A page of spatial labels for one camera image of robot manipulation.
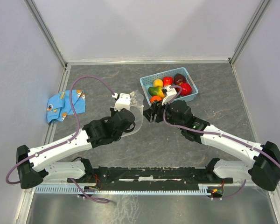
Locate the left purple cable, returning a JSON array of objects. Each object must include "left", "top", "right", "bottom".
[{"left": 6, "top": 76, "right": 119, "bottom": 184}]

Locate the clear dotted zip top bag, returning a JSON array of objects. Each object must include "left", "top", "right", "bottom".
[{"left": 122, "top": 90, "right": 144, "bottom": 137}]

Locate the light blue plastic basket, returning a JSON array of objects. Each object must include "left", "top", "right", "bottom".
[{"left": 140, "top": 67, "right": 199, "bottom": 110}]

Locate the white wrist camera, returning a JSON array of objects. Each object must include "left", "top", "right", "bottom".
[
  {"left": 112, "top": 93, "right": 131, "bottom": 112},
  {"left": 162, "top": 85, "right": 177, "bottom": 105}
]

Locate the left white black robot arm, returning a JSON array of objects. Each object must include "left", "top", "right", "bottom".
[{"left": 16, "top": 109, "right": 136, "bottom": 189}]

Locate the small yellow toy peach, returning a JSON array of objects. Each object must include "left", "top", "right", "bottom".
[{"left": 153, "top": 79, "right": 164, "bottom": 88}]

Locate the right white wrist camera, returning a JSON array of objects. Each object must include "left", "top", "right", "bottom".
[{"left": 162, "top": 85, "right": 177, "bottom": 105}]

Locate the purple cable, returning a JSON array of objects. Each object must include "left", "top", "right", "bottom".
[
  {"left": 6, "top": 76, "right": 119, "bottom": 184},
  {"left": 163, "top": 85, "right": 280, "bottom": 200}
]

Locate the red toy wax apple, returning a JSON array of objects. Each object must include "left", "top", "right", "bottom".
[{"left": 163, "top": 77, "right": 174, "bottom": 86}]

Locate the light blue cable duct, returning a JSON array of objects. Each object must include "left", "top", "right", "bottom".
[{"left": 35, "top": 184, "right": 210, "bottom": 196}]

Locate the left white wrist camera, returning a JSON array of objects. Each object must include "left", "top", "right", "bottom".
[{"left": 112, "top": 93, "right": 131, "bottom": 112}]

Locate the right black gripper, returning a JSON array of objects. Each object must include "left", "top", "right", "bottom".
[{"left": 140, "top": 97, "right": 183, "bottom": 130}]

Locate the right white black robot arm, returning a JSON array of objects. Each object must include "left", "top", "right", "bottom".
[{"left": 143, "top": 100, "right": 280, "bottom": 191}]

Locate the green yellow toy mango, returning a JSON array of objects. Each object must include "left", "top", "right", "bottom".
[{"left": 148, "top": 87, "right": 165, "bottom": 98}]

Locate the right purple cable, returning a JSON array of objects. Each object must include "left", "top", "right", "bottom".
[{"left": 163, "top": 85, "right": 280, "bottom": 200}]

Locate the blue patterned cloth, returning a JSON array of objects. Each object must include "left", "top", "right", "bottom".
[{"left": 47, "top": 90, "right": 85, "bottom": 123}]

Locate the orange toy tangerine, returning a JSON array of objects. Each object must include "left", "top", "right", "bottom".
[{"left": 150, "top": 96, "right": 162, "bottom": 104}]

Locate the dark red toy fruit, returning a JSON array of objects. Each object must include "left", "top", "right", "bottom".
[{"left": 173, "top": 73, "right": 187, "bottom": 85}]

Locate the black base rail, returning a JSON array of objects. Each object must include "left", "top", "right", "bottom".
[{"left": 76, "top": 167, "right": 233, "bottom": 191}]

